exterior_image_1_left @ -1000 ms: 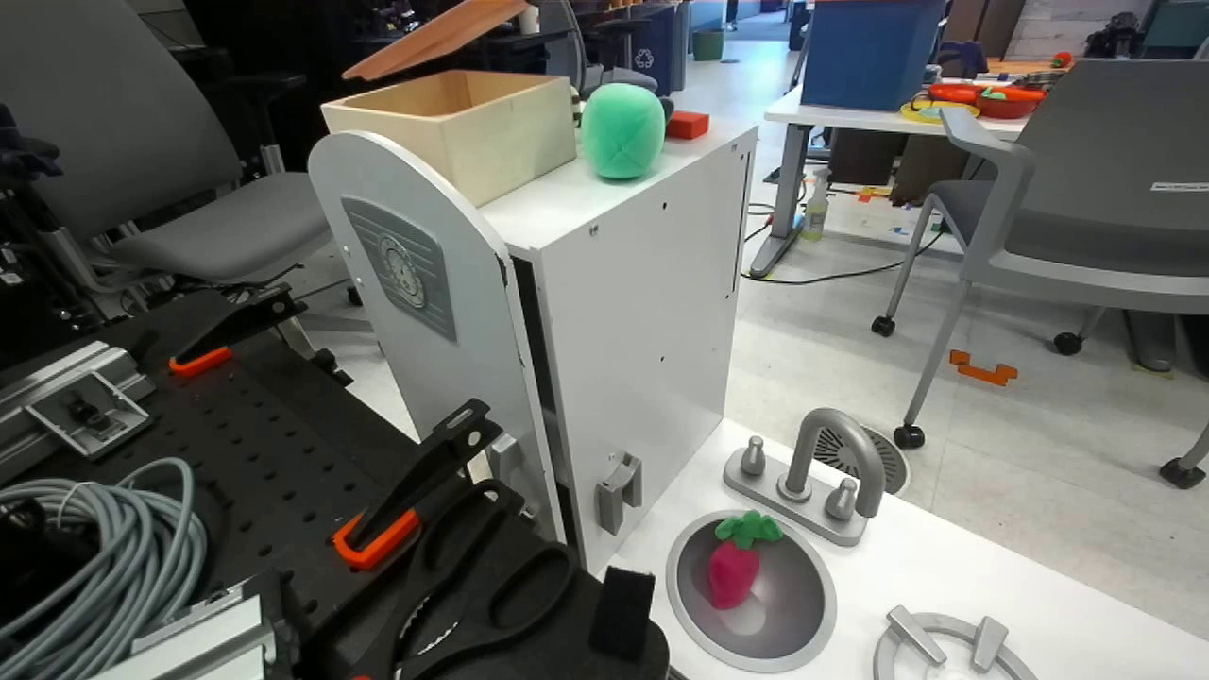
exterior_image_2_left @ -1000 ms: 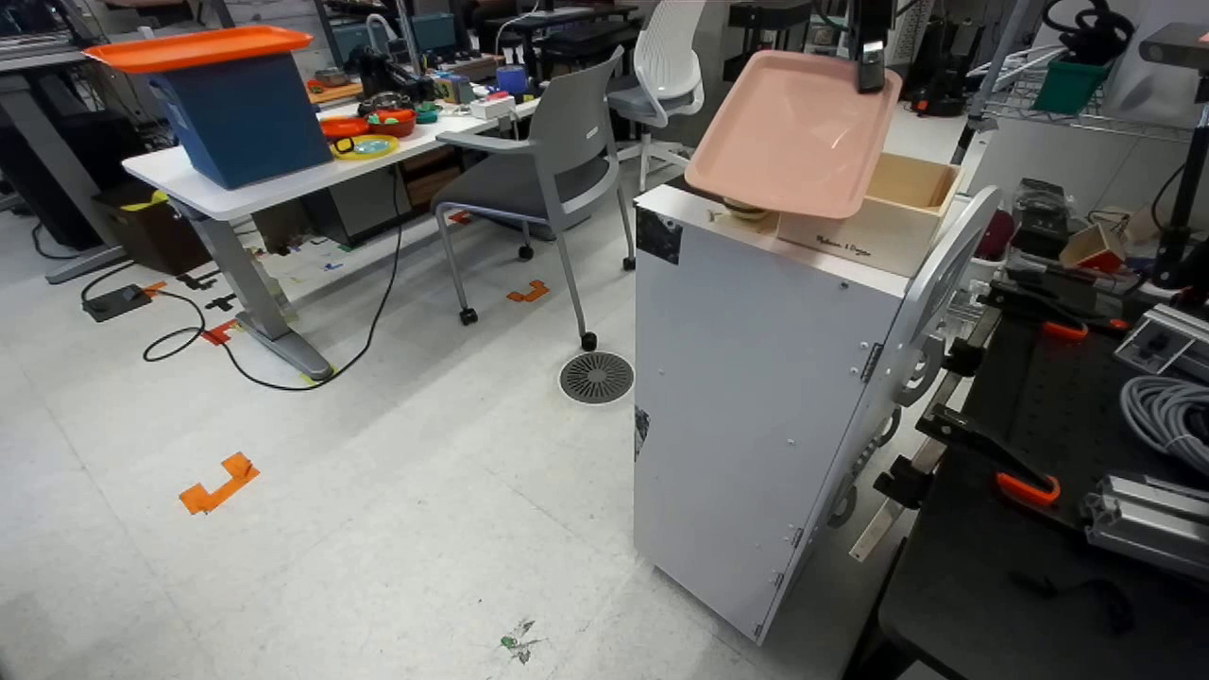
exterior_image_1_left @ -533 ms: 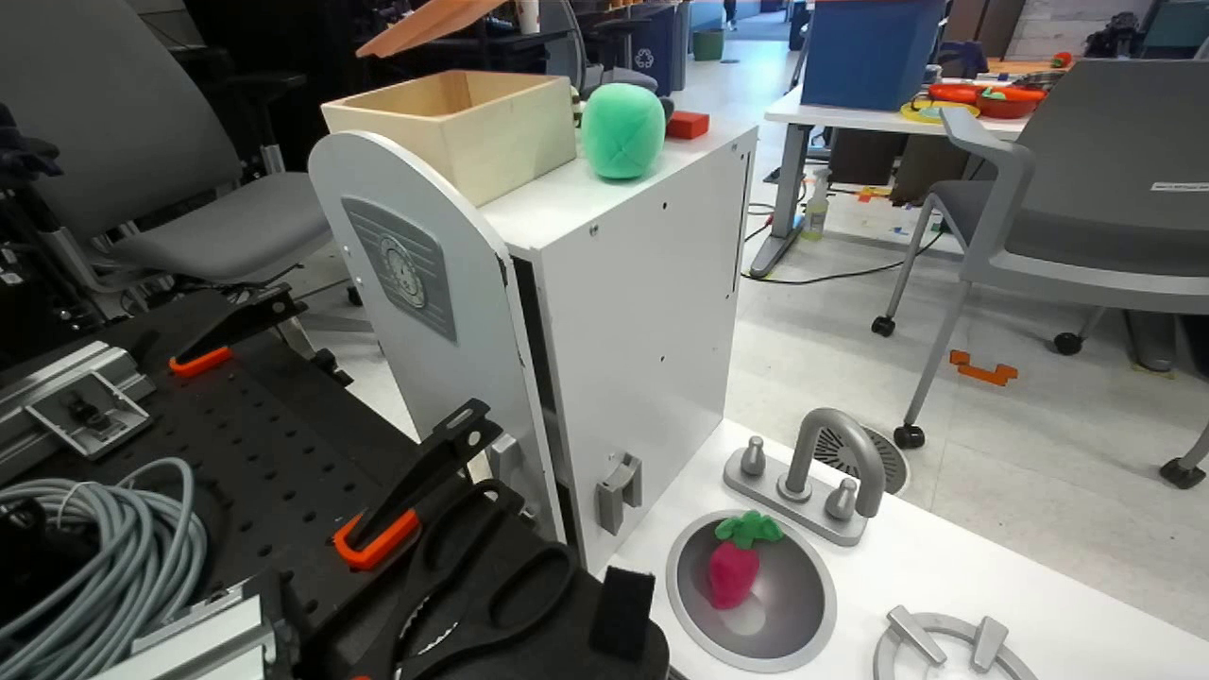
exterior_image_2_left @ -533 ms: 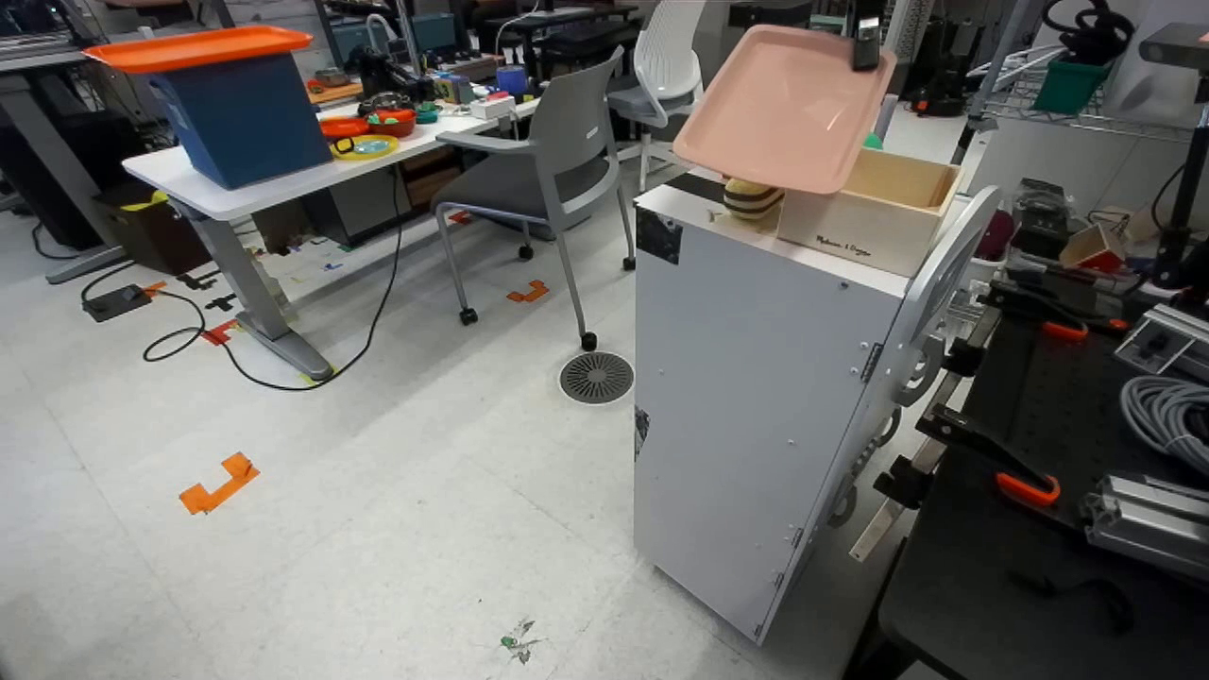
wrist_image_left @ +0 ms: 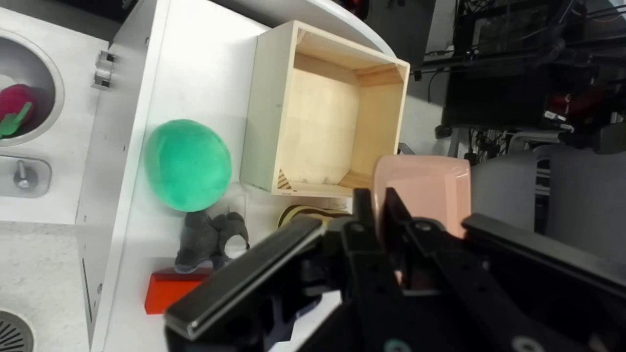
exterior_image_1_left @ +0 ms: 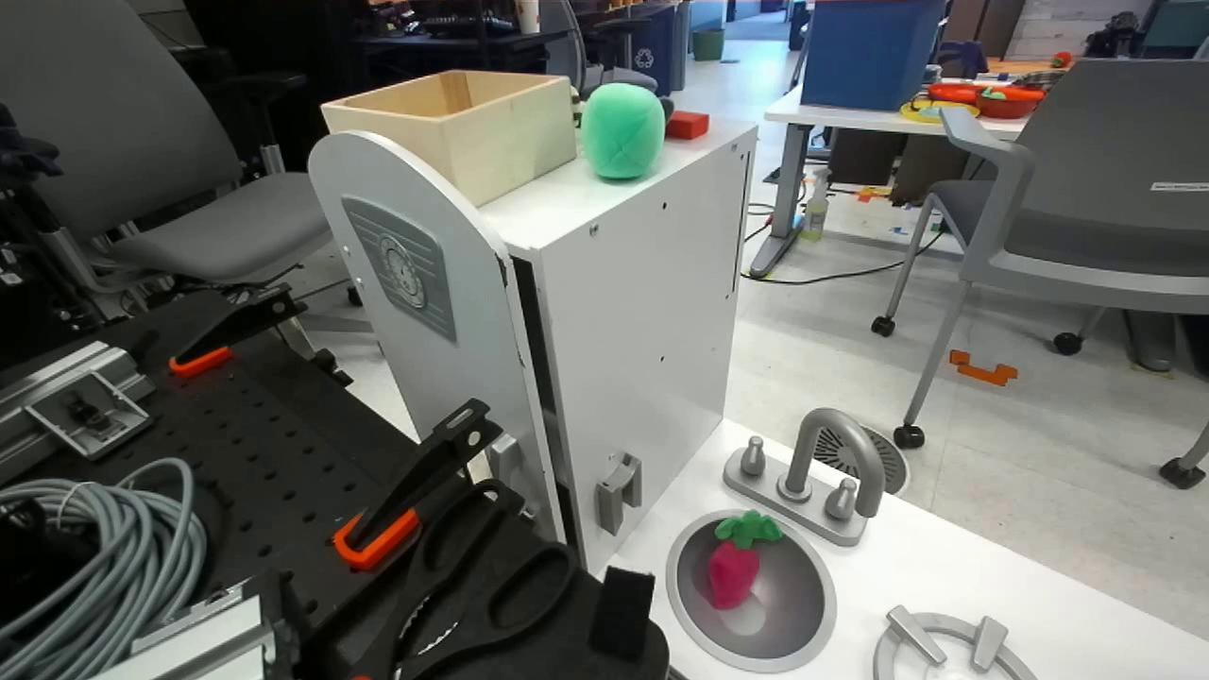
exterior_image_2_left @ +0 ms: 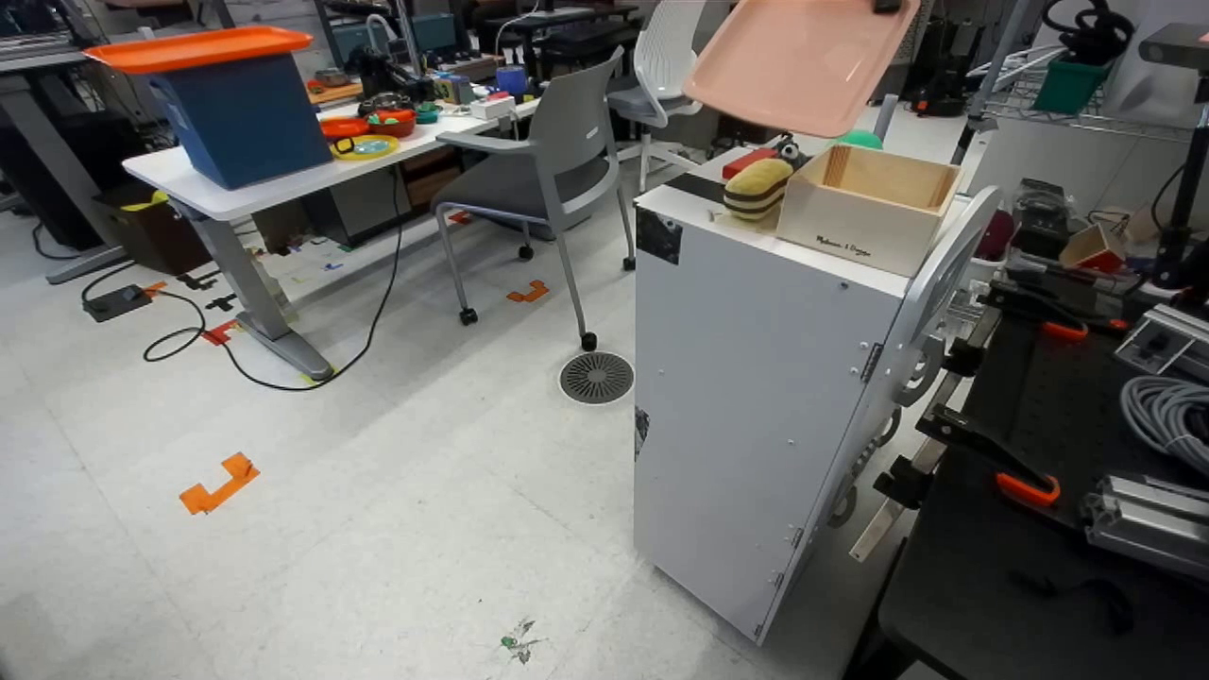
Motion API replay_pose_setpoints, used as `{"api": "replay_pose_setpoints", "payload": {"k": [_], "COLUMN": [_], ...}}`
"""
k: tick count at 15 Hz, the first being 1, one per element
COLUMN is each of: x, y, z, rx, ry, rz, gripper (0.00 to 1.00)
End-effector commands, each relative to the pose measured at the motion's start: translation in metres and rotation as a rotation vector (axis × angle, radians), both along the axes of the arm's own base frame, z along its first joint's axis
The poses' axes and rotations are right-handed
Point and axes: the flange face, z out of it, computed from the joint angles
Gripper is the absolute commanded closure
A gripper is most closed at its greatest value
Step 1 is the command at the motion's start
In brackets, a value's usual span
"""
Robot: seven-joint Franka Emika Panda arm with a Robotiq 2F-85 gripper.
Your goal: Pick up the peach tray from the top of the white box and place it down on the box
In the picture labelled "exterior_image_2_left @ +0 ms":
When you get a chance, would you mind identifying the peach plastic tray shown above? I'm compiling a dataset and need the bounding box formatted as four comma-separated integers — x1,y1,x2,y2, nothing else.
683,0,924,142

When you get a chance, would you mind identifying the green box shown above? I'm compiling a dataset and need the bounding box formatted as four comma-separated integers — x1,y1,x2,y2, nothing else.
1031,51,1115,119

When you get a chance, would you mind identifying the cream wooden box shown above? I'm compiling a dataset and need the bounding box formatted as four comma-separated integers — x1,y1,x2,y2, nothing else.
774,138,965,279

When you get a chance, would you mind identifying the green ball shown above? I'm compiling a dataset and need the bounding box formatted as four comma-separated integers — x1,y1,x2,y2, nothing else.
719,153,798,225

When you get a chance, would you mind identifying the white office chair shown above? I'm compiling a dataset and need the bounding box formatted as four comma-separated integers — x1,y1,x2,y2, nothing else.
609,0,710,193

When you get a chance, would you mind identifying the grey wheeled office chair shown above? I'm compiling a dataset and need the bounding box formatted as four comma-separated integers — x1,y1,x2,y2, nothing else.
429,44,637,353

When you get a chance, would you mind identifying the white toy kitchen unit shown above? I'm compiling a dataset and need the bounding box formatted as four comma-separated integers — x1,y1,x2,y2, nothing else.
629,142,1006,651

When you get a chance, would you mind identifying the small orange floor tape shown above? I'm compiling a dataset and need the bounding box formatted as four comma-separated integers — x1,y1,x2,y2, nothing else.
502,275,550,309

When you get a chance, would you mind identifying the round floor outlet cover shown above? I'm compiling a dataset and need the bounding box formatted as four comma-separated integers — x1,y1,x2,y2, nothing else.
556,346,637,406

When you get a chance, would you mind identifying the red orange toys pile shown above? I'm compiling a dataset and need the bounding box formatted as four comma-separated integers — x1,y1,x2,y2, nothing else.
313,107,421,142

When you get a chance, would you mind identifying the blue storage bin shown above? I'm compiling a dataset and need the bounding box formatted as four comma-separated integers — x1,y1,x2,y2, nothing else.
148,47,334,193

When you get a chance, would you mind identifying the white desk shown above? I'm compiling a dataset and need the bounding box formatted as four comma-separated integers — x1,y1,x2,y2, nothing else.
120,98,504,380

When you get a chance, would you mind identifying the orange bin lid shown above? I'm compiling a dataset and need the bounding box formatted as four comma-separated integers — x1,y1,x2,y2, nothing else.
84,17,317,80

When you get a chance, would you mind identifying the black power brick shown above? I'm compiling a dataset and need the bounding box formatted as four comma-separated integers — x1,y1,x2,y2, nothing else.
80,279,154,324

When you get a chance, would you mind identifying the large orange floor tape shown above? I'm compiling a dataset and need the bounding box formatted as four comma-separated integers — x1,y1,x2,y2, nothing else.
173,449,264,520

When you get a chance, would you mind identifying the black camera tripod stand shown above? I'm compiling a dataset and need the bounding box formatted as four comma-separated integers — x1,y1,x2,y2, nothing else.
1137,17,1209,293

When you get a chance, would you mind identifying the black clamp orange handle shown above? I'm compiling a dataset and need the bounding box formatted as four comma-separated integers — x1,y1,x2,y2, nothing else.
914,402,1070,512
986,273,1100,351

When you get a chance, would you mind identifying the aluminium extrusion rail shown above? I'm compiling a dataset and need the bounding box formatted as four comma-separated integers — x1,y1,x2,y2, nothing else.
1076,469,1209,584
1110,299,1209,386

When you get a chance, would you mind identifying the grey cable bundle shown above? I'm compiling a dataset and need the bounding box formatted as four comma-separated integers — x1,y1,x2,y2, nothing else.
1115,368,1209,481

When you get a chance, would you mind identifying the black floor power cable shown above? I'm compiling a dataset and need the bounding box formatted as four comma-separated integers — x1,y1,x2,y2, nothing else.
138,166,406,397

